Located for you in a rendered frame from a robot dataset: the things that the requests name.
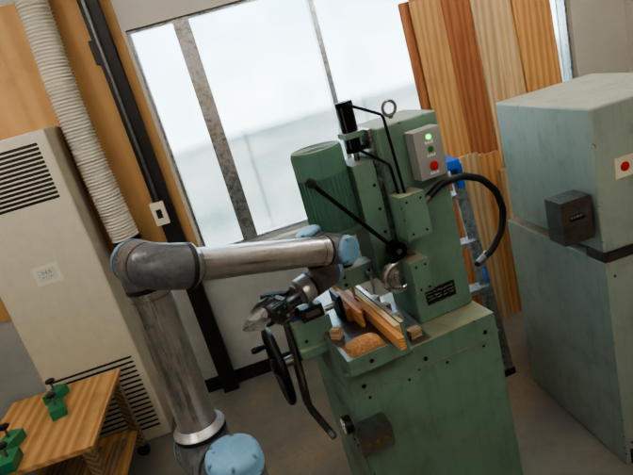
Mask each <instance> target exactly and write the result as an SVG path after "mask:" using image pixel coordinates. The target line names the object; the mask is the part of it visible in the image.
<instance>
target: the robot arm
mask: <svg viewBox="0 0 633 475"><path fill-rule="evenodd" d="M359 252H360V247H359V243H358V240H357V239H356V238H355V237H353V236H350V235H341V234H333V233H327V232H322V231H321V227H319V225H317V224H313V225H310V226H307V227H305V228H303V229H301V230H300V231H299V232H298V233H297V234H296V235H295V238H294V239H284V240H272V241H262V242H252V243H240V244H230V245H219V246H208V247H198V248H197V247H196V246H195V245H194V244H193V243H191V242H179V243H156V242H151V241H147V240H145V239H142V238H131V239H127V240H125V241H123V242H121V243H120V244H119V245H118V246H117V247H116V248H115V249H114V251H113V252H112V254H111V257H110V268H111V269H112V271H113V273H114V275H115V276H116V277H117V278H118V279H120V280H121V282H122V286H123V289H124V291H125V294H126V296H127V298H129V301H130V304H131V305H132V308H133V311H134V313H135V316H136V318H137V321H138V325H139V328H140V330H141V332H142V335H143V337H144V340H145V342H146V345H147V348H148V350H149V353H150V356H151V357H152V360H153V362H154V367H155V369H156V372H157V374H158V377H159V380H160V382H161V384H162V386H163V389H164V392H165V394H166V397H167V400H168V402H169V405H170V409H171V411H172V413H173V416H174V418H175V421H176V424H177V427H176V429H175V431H174V434H173V437H174V444H173V449H174V454H175V457H176V459H177V461H178V463H179V464H180V466H181V467H182V468H183V469H184V470H186V471H187V472H188V473H189V474H190V475H268V469H267V466H266V462H265V457H264V453H263V452H262V450H261V448H260V446H259V443H258V442H257V440H256V439H254V438H253V437H252V436H250V435H248V434H234V435H231V433H230V431H229V428H228V425H227V422H226V419H225V417H224V415H223V414H222V413H221V411H219V410H216V409H214V406H213V403H212V401H211V398H210V396H209V393H208V390H207V387H206V384H205V382H204V379H203V375H202V372H201V369H200V367H199V364H198V361H197V358H196V355H195V352H194V351H193V348H192V345H191V342H190V339H189V337H188V334H187V329H186V326H185V324H184V322H183V319H182V316H181V313H180V310H179V307H178V305H177V302H176V300H175V297H174V294H173V292H172V291H173V290H182V289H190V288H195V287H196V286H197V285H198V284H199V283H200V281H207V280H214V279H221V278H229V277H236V276H243V275H251V274H257V273H265V272H273V271H279V270H293V269H300V268H307V269H308V271H307V272H305V273H304V274H302V275H301V276H299V277H298V278H296V279H295V280H293V281H292V283H291V285H292V286H290V287H289V289H287V290H279V291H271V292H263V293H262V294H261V295H260V299H261V301H259V302H258V303H257V304H256V305H255V306H254V307H253V309H252V311H251V312H250V314H249V315H248V316H247V318H246V320H245V322H244V324H243V327H242V330H243V331H244V332H252V331H263V330H265V329H266V327H270V326H272V325H274V324H275V323H276V324H280V325H284V324H285V323H287V322H288V321H289V320H291V319H293V318H294V317H295V316H294V314H293V312H294V310H295V309H294V308H296V307H297V306H299V305H302V304H308V303H310V302H313V301H314V299H315V298H317V297H318V296H320V295H321V294H323V293H324V292H325V291H327V290H328V289H330V288H331V287H333V286H335V285H337V284H338V283H339V282H340V281H341V280H342V279H343V278H344V276H345V271H344V268H343V265H344V266H346V265H351V264H353V263H354V262H355V261H356V260H357V258H358V256H359ZM293 309H294V310H293ZM266 311H267V312H268V315H267V318H266V317H262V316H263V315H264V313H265V312H266ZM251 323H252V324H251ZM250 324H251V325H250Z"/></svg>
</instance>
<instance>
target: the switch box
mask: <svg viewBox="0 0 633 475"><path fill-rule="evenodd" d="M426 134H430V139H425V136H426ZM404 136H405V140H406V145H407V149H408V154H409V158H410V162H411V167H412V171H413V176H414V179H415V180H419V181H425V180H428V179H431V178H433V177H436V176H438V175H441V174H444V173H447V172H448V169H447V164H446V156H445V151H444V145H443V141H442V136H441V131H440V126H439V124H428V125H425V126H422V127H419V128H416V129H414V130H411V131H408V132H405V133H404ZM431 139H432V140H433V142H432V143H429V144H426V145H425V141H428V140H431ZM429 145H432V146H433V148H434V150H433V152H432V153H434V152H435V156H430V157H428V156H427V155H429V154H432V153H429V152H428V151H427V148H428V146H429ZM432 161H437V162H438V163H439V167H438V169H437V170H439V172H437V173H434V174H431V172H433V170H432V169H431V168H430V164H431V162H432Z"/></svg>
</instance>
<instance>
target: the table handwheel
mask: <svg viewBox="0 0 633 475"><path fill-rule="evenodd" d="M261 336H262V339H263V342H264V344H265V345H266V347H267V348H266V352H267V355H268V359H269V364H270V367H271V369H272V372H273V374H274V375H275V376H276V379H277V381H278V384H279V386H280V388H281V390H282V392H283V394H284V397H285V399H286V400H287V402H288V403H289V404H290V405H294V404H296V402H297V396H296V392H295V389H294V386H293V383H292V380H291V377H290V374H289V372H288V369H287V368H288V367H290V366H293V365H295V361H294V358H293V357H294V356H293V354H291V355H288V356H287V357H285V358H283V356H282V353H281V351H280V349H279V346H278V344H277V342H276V340H275V338H274V336H273V334H272V332H271V331H270V330H269V328H268V327H266V329H265V330H263V331H261Z"/></svg>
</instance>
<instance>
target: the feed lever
mask: <svg viewBox="0 0 633 475"><path fill-rule="evenodd" d="M305 186H306V187H307V188H309V189H312V188H314V189H315V190H316V191H317V192H319V193H320V194H321V195H323V196H324V197H325V198H326V199H328V200H329V201H330V202H332V203H333V204H334V205H336V206H337V207H338V208H340V209H341V210H342V211H344V212H345V213H346V214H347V215H349V216H350V217H351V218H353V219H354V220H355V221H357V222H358V223H359V224H361V225H362V226H363V227H364V228H365V229H366V230H367V231H369V232H370V233H371V234H373V235H374V236H375V237H377V238H378V239H379V240H381V241H382V242H383V243H385V244H386V246H385V252H386V253H387V255H389V256H391V257H392V258H394V259H396V260H400V259H402V258H404V257H405V255H406V254H408V255H416V252H413V251H409V250H407V247H406V245H405V244H404V243H402V242H400V241H398V240H396V239H392V240H390V241H388V240H387V239H385V238H384V237H383V236H381V235H380V234H379V233H377V232H376V231H375V230H374V229H372V228H371V227H370V226H368V225H367V224H366V223H365V222H363V221H362V220H360V219H359V218H358V217H357V216H355V215H354V214H353V213H351V212H350V211H349V210H348V209H346V208H345V207H344V206H343V205H341V204H340V203H338V202H337V201H336V200H335V199H334V198H333V197H332V196H330V195H329V194H328V193H327V192H325V191H324V190H323V189H321V188H320V187H319V186H317V181H316V180H315V179H314V178H308V179H307V180H306V181H305Z"/></svg>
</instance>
